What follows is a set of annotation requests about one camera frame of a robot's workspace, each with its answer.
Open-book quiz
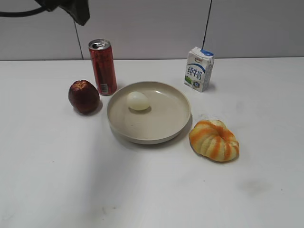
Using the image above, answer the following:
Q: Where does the beige round plate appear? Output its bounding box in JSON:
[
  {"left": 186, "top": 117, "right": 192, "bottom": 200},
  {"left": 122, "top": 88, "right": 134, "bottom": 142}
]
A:
[{"left": 107, "top": 81, "right": 192, "bottom": 145}]

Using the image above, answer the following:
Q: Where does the white egg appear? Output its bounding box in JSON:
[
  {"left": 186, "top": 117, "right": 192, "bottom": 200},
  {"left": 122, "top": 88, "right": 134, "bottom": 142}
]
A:
[{"left": 127, "top": 91, "right": 150, "bottom": 111}]

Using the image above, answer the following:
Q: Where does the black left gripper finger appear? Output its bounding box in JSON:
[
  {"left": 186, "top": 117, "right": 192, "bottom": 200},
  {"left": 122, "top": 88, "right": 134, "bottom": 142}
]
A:
[{"left": 62, "top": 0, "right": 90, "bottom": 26}]

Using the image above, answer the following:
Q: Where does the red soda can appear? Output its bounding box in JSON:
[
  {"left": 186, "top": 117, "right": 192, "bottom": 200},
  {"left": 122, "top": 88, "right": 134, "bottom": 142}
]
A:
[{"left": 88, "top": 39, "right": 117, "bottom": 95}]

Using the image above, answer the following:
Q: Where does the orange striped bread bun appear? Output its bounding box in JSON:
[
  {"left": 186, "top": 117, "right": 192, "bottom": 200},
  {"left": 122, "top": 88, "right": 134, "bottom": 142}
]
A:
[{"left": 189, "top": 120, "right": 239, "bottom": 162}]

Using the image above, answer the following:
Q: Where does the dark red apple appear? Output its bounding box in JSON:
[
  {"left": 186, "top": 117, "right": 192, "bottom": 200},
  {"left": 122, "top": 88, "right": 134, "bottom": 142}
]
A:
[{"left": 68, "top": 80, "right": 100, "bottom": 114}]

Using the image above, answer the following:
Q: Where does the white blue milk carton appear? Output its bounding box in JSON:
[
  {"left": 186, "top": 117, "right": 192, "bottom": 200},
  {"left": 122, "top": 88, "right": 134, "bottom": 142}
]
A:
[{"left": 184, "top": 47, "right": 214, "bottom": 92}]

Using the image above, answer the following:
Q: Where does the black cable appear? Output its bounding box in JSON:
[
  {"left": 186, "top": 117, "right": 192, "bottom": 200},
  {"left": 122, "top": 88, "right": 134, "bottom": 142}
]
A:
[{"left": 0, "top": 5, "right": 45, "bottom": 18}]

